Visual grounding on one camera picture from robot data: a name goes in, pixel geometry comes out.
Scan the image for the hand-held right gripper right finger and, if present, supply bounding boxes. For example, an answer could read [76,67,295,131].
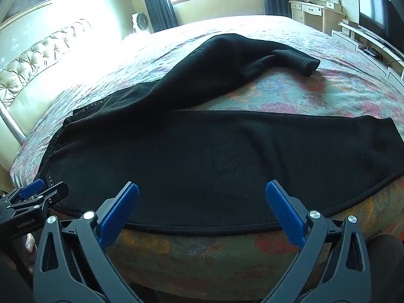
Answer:
[261,181,370,303]

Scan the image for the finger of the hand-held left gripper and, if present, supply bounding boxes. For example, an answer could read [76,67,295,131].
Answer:
[13,179,45,201]
[28,181,69,210]

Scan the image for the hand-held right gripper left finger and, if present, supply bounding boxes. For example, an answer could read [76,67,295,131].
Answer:
[33,182,143,303]

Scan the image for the black pants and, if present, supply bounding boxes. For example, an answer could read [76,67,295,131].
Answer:
[33,33,404,237]

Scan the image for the person's left hand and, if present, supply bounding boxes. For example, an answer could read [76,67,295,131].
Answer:
[24,233,39,273]

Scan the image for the dark cloth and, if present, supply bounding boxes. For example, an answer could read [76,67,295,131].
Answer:
[369,235,404,292]

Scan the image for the cream tufted headboard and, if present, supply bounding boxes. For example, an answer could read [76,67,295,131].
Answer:
[0,18,93,172]

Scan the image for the floral bed blanket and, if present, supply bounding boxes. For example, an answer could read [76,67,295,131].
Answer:
[9,15,404,299]

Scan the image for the white television stand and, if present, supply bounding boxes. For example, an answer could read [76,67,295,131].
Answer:
[331,19,404,84]

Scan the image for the white fan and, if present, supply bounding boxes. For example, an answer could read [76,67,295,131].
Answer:
[131,13,152,35]

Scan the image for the cream vanity dresser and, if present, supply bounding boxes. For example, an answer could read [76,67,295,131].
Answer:
[289,0,345,36]

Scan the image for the black flat television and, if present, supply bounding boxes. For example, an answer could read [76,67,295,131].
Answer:
[357,0,404,58]

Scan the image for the chrome bed frame rail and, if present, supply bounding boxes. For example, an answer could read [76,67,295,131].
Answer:
[0,104,28,145]

